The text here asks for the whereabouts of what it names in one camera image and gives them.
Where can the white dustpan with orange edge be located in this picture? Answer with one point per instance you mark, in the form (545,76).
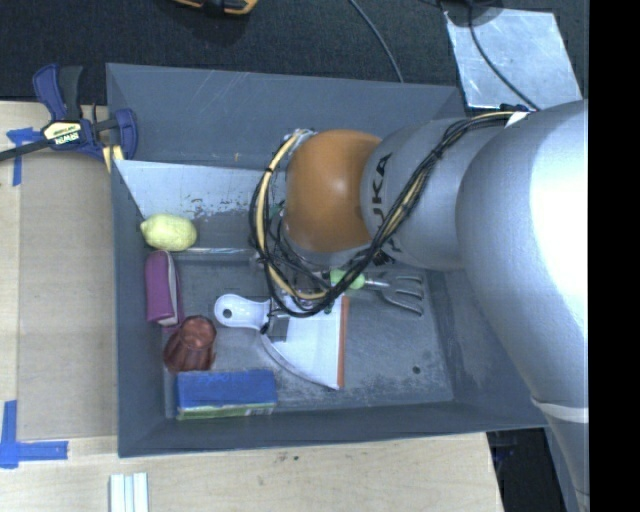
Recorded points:
(317,350)

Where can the yellow lemon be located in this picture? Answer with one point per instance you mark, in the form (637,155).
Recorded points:
(169,232)

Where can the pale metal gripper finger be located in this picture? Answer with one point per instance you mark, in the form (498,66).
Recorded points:
(278,328)

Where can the red-brown ribbed cup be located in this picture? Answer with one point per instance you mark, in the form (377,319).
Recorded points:
(190,345)

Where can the blue and green box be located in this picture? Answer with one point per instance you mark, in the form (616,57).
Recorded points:
(225,392)

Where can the pale wood board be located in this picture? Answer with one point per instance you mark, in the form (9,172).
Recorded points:
(65,300)

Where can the grey metal bin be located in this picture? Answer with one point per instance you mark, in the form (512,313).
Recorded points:
(390,350)

